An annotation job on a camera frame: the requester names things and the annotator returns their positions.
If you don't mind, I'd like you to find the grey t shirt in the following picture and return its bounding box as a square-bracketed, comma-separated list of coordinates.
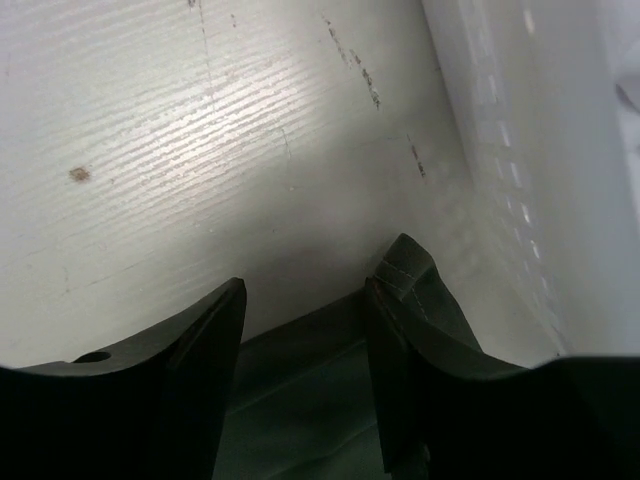
[213, 234, 515, 479]

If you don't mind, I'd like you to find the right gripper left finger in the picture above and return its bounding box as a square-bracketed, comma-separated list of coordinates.
[1, 278, 247, 479]

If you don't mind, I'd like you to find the white plastic basket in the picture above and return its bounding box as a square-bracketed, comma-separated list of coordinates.
[424, 1, 639, 356]

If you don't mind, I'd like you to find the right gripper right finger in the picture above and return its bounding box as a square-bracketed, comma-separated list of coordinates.
[365, 280, 639, 479]

